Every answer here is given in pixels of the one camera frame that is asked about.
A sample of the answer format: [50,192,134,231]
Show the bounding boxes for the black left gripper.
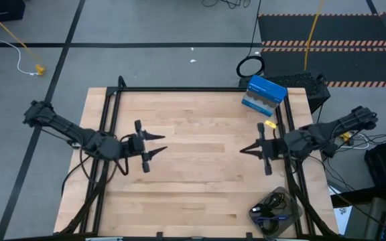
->
[127,119,168,174]

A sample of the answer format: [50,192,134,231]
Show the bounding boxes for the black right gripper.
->
[239,122,287,176]

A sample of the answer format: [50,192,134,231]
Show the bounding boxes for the black USB cable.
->
[261,191,287,212]

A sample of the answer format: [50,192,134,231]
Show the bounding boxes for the black cable with silver plug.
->
[251,206,280,236]

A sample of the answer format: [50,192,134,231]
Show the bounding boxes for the purple braided USB cable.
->
[250,214,291,225]

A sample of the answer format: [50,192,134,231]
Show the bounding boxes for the blue DualShock 4 box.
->
[241,74,288,118]

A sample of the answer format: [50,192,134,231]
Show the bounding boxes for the grey plastic tray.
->
[247,185,304,240]

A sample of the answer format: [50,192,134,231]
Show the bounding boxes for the white paper sheet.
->
[332,204,351,236]

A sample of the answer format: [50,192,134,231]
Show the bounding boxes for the black bag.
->
[363,137,386,190]

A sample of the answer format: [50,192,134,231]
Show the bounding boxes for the black mat with striped edges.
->
[257,11,386,90]

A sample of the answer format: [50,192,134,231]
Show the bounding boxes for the black box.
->
[0,0,27,25]

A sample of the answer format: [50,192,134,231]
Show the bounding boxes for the dark brown arm cable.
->
[60,133,131,197]

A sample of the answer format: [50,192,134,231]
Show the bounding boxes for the black aluminium table frame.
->
[58,75,340,241]

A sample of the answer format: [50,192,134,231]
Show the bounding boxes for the black hanging cable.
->
[235,0,267,79]

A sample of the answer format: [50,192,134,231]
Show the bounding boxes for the black and white cable bundle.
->
[326,129,386,152]

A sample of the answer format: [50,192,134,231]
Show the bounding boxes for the yellow hanging cable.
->
[302,0,326,72]

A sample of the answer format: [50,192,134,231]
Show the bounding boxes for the yellow cable with plug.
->
[0,3,46,76]

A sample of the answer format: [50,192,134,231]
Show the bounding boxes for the black floor cables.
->
[200,0,252,10]

